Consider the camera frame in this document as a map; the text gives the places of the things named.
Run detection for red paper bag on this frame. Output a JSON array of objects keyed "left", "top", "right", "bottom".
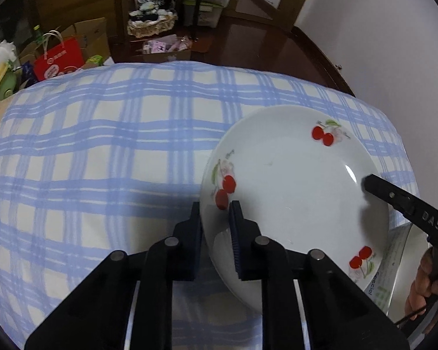
[{"left": 33, "top": 31, "right": 86, "bottom": 82}]

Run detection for wicker basket with plush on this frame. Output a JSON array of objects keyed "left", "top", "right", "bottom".
[{"left": 126, "top": 0, "right": 179, "bottom": 39}]

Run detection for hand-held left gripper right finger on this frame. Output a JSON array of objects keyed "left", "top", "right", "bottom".
[{"left": 229, "top": 200, "right": 409, "bottom": 350}]

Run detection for white goose plush toy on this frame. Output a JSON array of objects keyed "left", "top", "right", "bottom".
[{"left": 0, "top": 40, "right": 18, "bottom": 78}]

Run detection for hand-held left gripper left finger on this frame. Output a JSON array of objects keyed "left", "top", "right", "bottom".
[{"left": 24, "top": 200, "right": 207, "bottom": 350}]

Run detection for small green box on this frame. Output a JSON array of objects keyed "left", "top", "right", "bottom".
[{"left": 82, "top": 55, "right": 105, "bottom": 70}]

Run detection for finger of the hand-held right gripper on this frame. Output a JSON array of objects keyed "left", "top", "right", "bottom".
[{"left": 361, "top": 174, "right": 417, "bottom": 224}]

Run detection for cardboard box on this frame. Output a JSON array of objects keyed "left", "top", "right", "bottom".
[{"left": 72, "top": 17, "right": 112, "bottom": 67}]

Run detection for white cherry print plate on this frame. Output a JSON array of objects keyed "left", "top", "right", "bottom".
[{"left": 199, "top": 105, "right": 390, "bottom": 314}]

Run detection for person's right hand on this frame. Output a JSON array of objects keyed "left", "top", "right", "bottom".
[{"left": 405, "top": 250, "right": 438, "bottom": 319}]

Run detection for black cable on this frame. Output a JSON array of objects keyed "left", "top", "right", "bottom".
[{"left": 394, "top": 304, "right": 437, "bottom": 327}]

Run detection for blue plaid blanket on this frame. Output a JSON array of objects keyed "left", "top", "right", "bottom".
[{"left": 0, "top": 60, "right": 420, "bottom": 350}]

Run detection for green glass bottle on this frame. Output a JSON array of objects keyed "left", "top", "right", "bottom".
[{"left": 34, "top": 24, "right": 50, "bottom": 56}]

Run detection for pink packets on floor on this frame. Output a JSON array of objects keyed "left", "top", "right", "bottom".
[{"left": 142, "top": 34, "right": 193, "bottom": 56}]

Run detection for small black side table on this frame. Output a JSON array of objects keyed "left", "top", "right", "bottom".
[{"left": 182, "top": 0, "right": 220, "bottom": 41}]

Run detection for white storage box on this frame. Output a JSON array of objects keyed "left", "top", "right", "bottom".
[{"left": 182, "top": 0, "right": 224, "bottom": 29}]

